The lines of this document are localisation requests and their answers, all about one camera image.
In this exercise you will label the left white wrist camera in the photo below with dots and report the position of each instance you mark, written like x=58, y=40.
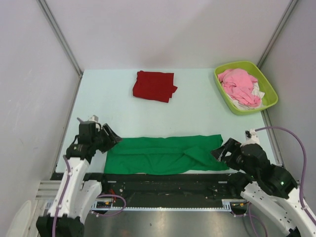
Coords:
x=93, y=118

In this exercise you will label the aluminium corner post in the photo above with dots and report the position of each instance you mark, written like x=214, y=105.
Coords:
x=277, y=32
x=47, y=12

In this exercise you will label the green t-shirt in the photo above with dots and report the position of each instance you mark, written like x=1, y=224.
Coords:
x=164, y=156

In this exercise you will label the left aluminium corner post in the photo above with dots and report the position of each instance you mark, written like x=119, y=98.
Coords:
x=47, y=12

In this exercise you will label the slotted cable duct rail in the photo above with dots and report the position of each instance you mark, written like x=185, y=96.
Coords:
x=225, y=205

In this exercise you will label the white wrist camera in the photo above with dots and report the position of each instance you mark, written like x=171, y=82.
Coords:
x=251, y=137
x=93, y=118

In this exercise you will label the folded red t-shirt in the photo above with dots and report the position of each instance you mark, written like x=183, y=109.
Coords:
x=155, y=86

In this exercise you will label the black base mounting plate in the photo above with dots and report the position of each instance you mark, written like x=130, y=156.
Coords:
x=181, y=190

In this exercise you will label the white t-shirt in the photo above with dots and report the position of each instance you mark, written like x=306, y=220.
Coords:
x=255, y=92

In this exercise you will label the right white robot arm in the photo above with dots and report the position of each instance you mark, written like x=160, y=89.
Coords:
x=269, y=187

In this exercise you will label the lime green plastic basket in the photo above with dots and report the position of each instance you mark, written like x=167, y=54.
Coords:
x=270, y=97

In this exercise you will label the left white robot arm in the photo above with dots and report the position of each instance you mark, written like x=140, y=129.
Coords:
x=78, y=190

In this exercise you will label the right aluminium corner post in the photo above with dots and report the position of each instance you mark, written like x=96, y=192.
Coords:
x=277, y=32

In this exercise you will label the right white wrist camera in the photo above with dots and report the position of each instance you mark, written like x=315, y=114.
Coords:
x=251, y=137

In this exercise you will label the pink t-shirt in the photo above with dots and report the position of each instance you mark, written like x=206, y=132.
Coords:
x=238, y=84

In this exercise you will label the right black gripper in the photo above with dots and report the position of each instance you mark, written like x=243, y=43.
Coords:
x=231, y=145

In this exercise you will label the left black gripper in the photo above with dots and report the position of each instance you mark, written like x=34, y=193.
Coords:
x=111, y=139

